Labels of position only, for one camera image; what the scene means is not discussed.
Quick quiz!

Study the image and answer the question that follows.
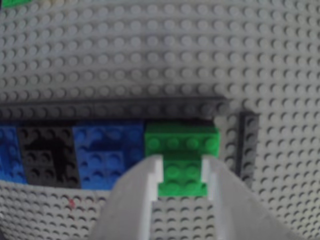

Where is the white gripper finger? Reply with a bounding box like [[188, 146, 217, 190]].
[[201, 156, 301, 240], [91, 153, 163, 240]]

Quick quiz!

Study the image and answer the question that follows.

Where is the green brick cube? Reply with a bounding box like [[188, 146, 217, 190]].
[[143, 122, 222, 197]]

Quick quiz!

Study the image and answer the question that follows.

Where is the grey studded baseplate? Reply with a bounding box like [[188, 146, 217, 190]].
[[0, 0, 320, 240]]

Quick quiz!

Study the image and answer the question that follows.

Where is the green brick letter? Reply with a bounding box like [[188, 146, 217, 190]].
[[0, 0, 32, 8]]

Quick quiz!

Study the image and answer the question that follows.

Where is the black brick cube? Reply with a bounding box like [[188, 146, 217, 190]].
[[17, 126, 82, 188]]

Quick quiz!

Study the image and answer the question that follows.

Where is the dark grey brick strip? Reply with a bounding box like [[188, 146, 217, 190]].
[[0, 96, 230, 123]]

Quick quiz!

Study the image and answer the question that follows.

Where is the blue brick cube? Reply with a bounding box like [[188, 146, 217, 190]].
[[72, 123, 147, 191], [0, 124, 28, 185]]

